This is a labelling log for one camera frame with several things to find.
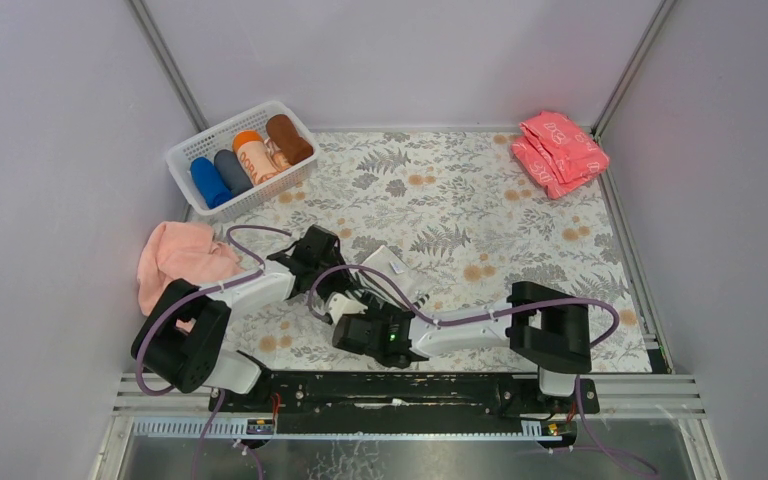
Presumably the white plastic basket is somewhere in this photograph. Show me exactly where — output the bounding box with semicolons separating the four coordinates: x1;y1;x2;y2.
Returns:
166;101;321;221

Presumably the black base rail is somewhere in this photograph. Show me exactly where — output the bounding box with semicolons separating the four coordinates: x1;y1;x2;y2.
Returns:
209;371;600;435

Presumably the pink patterned folded towel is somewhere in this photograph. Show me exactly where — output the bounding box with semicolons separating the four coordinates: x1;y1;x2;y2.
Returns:
511;111;610;200

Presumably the orange rolled towel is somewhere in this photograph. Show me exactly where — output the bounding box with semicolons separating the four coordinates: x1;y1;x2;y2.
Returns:
232;130;280;186

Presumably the pink towel under striped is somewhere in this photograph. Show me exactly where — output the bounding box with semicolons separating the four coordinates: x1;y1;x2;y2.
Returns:
136;222;244;316

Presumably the beige patterned rolled towel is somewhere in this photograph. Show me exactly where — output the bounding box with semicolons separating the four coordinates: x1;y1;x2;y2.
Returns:
266;140;292;172

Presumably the floral patterned table mat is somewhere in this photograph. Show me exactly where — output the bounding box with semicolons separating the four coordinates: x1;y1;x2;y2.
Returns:
235;132;651;373

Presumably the green white striped towel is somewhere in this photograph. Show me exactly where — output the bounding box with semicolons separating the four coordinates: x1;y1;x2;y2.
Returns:
357;245;432;308

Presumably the brown towel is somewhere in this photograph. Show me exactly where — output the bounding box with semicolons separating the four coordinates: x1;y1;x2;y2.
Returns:
266;114;314;166

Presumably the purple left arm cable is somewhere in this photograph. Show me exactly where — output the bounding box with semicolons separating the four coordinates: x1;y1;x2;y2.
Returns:
134;225;293;480

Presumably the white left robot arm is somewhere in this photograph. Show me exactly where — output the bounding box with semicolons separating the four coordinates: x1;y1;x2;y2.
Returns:
131;225;356;395

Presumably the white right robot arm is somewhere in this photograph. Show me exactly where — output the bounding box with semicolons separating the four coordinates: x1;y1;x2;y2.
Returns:
326;281;592;398

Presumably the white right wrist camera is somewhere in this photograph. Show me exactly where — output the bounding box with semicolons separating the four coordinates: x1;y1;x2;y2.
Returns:
325;293;367;325

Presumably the blue rolled towel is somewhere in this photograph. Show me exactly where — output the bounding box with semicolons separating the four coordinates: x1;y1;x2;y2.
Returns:
190;157;232;209

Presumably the grey rolled towel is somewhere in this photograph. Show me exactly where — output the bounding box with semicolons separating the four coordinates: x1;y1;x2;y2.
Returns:
214;149;253;196

